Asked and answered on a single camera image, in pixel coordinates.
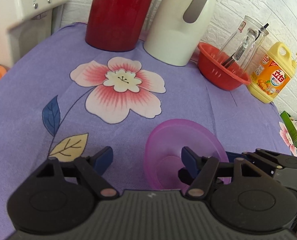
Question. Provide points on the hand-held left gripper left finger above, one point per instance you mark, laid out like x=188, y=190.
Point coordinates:
x=103, y=160

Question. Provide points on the purple plastic bowl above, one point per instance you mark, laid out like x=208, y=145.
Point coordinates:
x=168, y=140

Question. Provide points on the red plastic colander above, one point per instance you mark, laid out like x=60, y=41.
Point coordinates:
x=213, y=72

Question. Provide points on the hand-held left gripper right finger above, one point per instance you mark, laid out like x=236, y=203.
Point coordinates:
x=191, y=160

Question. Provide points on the black straw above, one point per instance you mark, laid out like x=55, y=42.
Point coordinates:
x=263, y=28

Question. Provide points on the glass pitcher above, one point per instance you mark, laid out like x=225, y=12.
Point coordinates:
x=238, y=42

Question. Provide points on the white appliance with screen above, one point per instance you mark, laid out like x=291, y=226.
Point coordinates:
x=13, y=10

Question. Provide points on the red thermos jug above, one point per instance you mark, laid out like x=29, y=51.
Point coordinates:
x=118, y=17

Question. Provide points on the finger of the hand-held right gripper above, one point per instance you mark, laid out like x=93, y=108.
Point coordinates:
x=234, y=157
x=271, y=157

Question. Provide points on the green box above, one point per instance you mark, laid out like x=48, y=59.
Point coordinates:
x=289, y=127

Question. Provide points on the yellow detergent bottle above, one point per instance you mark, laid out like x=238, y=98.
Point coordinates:
x=271, y=80

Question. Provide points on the purple floral tablecloth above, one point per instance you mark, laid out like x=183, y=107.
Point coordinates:
x=38, y=67

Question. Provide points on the white thermos jug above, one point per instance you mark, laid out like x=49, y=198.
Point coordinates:
x=173, y=30

